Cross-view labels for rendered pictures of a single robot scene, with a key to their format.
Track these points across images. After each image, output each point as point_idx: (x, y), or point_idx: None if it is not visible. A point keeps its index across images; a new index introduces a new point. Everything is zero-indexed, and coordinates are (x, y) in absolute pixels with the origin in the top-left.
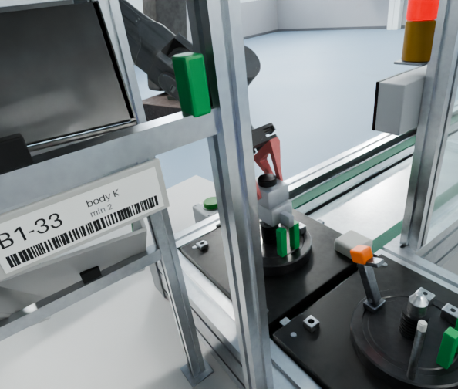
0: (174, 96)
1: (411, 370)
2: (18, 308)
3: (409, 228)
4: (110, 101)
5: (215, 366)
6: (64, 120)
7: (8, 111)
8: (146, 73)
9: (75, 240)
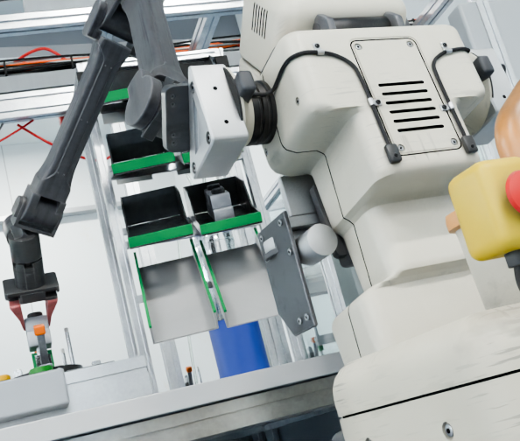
0: (57, 227)
1: None
2: (213, 285)
3: None
4: (130, 220)
5: None
6: (142, 219)
7: (151, 212)
8: (66, 201)
9: None
